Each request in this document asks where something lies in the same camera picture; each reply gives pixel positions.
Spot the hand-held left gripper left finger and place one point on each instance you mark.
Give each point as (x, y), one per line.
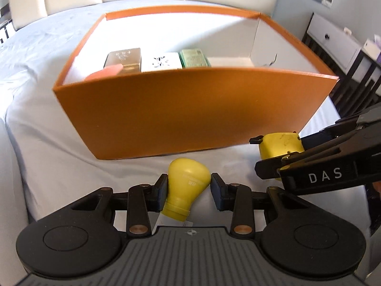
(162, 189)

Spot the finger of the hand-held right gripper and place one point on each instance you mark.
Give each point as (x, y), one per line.
(268, 166)
(327, 131)

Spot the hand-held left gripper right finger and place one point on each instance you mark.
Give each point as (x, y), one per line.
(216, 192)

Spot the yellow bulb-shaped bottle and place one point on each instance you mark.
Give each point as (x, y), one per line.
(187, 181)

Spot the large orange cardboard box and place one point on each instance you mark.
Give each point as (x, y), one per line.
(193, 110)

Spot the green rectangular bottle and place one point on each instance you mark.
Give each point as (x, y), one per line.
(194, 58)

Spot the gold bar-shaped box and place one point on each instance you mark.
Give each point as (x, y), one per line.
(123, 58)

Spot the white bedside drawer table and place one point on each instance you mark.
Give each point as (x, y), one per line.
(357, 89)

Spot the white nightstand with drawer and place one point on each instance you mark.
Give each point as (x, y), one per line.
(333, 38)

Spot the small white box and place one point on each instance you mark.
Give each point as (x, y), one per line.
(370, 48)

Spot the white patterned box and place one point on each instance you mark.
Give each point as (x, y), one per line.
(160, 62)

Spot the light blue bed sheet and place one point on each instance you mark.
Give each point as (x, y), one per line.
(44, 125)

